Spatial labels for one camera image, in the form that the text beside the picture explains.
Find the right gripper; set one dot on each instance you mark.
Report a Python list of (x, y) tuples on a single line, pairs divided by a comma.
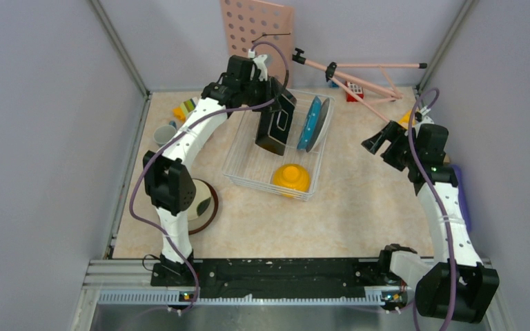
[(394, 133)]

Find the pink pegboard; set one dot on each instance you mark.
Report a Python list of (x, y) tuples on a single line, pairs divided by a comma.
[(248, 21)]

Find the white wire dish rack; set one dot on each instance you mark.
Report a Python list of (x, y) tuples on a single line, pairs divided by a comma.
[(249, 165)]

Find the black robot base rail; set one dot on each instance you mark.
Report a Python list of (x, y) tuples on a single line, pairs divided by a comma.
[(298, 278)]

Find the round white patterned plate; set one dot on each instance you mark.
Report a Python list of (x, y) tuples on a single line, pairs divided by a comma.
[(323, 116)]

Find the red toy block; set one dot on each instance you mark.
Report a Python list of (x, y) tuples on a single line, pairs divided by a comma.
[(355, 89)]

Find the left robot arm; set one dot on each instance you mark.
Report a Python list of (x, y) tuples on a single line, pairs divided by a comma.
[(167, 180)]

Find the blue grey mug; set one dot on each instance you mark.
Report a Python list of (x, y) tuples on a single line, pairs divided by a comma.
[(162, 135)]

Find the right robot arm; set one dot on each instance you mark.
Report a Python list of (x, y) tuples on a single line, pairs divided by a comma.
[(457, 286)]

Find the square floral plate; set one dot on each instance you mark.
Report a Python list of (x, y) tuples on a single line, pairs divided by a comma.
[(273, 128)]

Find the pink tripod stand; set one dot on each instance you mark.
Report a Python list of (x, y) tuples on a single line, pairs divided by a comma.
[(332, 73)]

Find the stacked coloured toy blocks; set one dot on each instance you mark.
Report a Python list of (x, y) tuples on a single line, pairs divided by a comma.
[(184, 109)]

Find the teal polka dot plate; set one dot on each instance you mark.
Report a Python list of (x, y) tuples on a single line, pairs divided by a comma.
[(310, 132)]

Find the yellow triangle toy block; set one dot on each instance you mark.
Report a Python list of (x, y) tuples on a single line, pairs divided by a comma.
[(404, 121)]

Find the yellow ribbed bowl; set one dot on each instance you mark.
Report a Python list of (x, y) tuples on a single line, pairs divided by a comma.
[(292, 176)]

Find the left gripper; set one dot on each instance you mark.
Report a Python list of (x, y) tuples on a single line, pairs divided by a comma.
[(266, 83)]

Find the cream bowl with brown rim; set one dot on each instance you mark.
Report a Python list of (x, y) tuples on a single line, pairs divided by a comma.
[(204, 208)]

